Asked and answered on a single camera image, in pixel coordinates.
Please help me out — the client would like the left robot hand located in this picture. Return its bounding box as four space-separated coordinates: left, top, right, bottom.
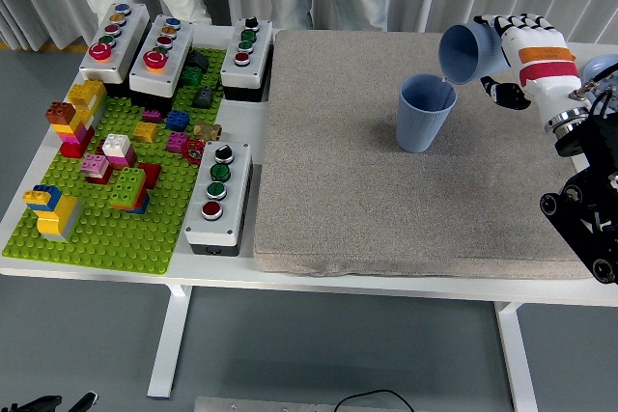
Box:
0 391 101 412

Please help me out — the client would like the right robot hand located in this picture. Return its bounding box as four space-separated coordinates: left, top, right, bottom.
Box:
472 13 588 126

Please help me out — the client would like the blue ribbed cup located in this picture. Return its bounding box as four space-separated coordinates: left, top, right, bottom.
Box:
437 22 512 85
395 72 458 153

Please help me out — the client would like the blue plate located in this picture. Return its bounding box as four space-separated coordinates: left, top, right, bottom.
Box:
578 57 618 90

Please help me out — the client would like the white table leg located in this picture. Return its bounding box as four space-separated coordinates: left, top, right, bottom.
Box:
495 302 538 412
147 285 193 398

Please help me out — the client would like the green studded baseplate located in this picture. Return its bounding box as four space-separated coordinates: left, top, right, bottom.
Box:
2 47 228 277

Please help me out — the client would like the yellow and blue brick stack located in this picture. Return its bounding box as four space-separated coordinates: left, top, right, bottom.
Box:
22 184 83 243

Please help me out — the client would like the grey-brown mat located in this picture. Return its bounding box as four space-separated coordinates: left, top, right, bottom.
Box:
253 29 609 281

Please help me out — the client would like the green-topped brick stack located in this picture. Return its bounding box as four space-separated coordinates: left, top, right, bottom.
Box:
109 167 151 215

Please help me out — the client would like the pink-topped brick stack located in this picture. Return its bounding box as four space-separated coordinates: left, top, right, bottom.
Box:
80 153 114 185

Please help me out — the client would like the red brick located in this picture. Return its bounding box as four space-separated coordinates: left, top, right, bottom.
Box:
137 162 163 190

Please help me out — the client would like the white-topped pink brick stack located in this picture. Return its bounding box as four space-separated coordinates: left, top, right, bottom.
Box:
101 133 138 170

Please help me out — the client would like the brown-topped brick tower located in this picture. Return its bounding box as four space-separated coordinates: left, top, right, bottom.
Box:
45 101 97 158

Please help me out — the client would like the four-button control box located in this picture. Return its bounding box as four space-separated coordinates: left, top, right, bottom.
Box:
183 140 254 258
219 16 275 103

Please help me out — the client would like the yellow and white brick stack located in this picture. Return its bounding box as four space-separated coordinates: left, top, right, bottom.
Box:
67 79 107 112

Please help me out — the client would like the brass valve with red handwheel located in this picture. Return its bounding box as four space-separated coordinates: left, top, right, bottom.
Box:
182 120 223 162

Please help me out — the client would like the five-button control box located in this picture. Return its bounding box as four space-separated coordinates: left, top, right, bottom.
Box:
78 1 152 98
128 14 195 112

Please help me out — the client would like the black cable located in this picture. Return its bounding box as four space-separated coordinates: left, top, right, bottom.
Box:
335 389 414 412

